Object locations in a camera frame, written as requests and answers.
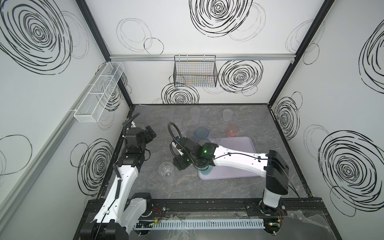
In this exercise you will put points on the aluminium wall rail back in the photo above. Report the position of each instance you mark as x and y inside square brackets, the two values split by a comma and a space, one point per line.
[203, 57]

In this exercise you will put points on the frosted white cup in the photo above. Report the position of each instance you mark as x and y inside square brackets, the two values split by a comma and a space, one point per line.
[195, 114]

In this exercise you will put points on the blue translucent tall cup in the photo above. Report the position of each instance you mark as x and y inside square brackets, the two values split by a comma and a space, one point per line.
[201, 133]

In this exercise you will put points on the black wire basket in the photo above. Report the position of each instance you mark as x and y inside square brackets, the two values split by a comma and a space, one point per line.
[202, 74]

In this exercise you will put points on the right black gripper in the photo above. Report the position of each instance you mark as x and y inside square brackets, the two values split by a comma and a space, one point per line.
[182, 162]

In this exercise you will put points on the lilac plastic tray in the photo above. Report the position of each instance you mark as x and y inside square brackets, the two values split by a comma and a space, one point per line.
[237, 158]

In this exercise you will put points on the aluminium wall rail left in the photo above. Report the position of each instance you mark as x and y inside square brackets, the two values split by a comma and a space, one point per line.
[18, 193]

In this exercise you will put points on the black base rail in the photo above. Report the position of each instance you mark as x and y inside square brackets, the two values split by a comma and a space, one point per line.
[252, 207]

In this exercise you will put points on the white mesh wall shelf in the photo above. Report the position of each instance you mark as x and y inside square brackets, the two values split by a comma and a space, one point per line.
[97, 97]

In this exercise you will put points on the pink translucent cup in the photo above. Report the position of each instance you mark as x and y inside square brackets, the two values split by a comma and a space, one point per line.
[232, 130]

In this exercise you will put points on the aluminium wall rail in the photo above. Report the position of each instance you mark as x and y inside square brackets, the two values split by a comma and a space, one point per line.
[203, 57]
[18, 193]

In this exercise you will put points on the teal translucent cup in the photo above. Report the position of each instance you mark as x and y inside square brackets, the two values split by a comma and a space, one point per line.
[206, 171]

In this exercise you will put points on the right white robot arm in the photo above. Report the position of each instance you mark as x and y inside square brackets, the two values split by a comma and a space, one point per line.
[270, 166]

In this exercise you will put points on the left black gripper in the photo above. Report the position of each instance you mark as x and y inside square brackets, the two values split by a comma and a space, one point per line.
[147, 134]

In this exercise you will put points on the white slotted cable duct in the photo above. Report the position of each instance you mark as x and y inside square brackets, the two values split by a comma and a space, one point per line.
[215, 224]

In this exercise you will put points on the clear glass front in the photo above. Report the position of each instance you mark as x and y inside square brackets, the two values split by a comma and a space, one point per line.
[166, 170]

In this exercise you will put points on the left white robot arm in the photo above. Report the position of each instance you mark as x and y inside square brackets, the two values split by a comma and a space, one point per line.
[118, 216]

